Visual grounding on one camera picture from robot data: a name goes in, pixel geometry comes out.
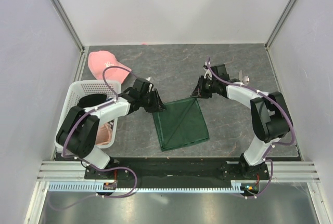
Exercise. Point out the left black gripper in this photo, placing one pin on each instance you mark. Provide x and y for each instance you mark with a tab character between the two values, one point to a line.
157	105

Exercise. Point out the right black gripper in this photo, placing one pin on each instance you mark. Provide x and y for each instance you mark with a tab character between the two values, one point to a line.
199	91

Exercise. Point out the dark green cloth napkin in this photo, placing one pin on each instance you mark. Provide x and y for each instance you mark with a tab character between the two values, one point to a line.
180	125

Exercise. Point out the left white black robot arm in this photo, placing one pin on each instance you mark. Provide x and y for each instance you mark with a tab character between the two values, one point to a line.
78	132

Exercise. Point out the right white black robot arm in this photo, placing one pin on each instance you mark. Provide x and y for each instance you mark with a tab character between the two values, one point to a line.
270	117

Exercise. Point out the silver spoon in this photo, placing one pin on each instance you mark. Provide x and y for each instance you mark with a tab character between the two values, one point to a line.
246	80

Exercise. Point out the peach cloth in basket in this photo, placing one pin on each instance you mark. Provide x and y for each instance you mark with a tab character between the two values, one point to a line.
104	135

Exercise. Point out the black cloth in basket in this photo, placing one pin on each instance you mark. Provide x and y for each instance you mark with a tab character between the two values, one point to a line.
92	100

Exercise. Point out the pink baseball cap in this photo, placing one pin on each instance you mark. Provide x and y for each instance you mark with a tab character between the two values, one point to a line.
98	61

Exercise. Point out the white perforated plastic basket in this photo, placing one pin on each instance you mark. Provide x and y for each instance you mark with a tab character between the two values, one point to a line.
79	89

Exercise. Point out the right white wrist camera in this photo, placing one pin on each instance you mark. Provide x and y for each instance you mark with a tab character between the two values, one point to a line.
208	74

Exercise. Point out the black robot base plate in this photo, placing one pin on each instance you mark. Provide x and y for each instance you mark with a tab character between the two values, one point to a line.
232	168

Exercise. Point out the light blue slotted cable duct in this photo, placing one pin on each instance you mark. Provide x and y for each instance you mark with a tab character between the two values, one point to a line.
103	187

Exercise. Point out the right aluminium frame post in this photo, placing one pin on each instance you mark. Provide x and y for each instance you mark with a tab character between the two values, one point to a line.
279	24

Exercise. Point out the aluminium frame post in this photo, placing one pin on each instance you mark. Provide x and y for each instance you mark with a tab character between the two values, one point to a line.
69	26
279	24

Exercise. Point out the left aluminium frame post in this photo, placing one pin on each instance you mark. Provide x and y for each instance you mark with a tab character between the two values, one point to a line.
69	26

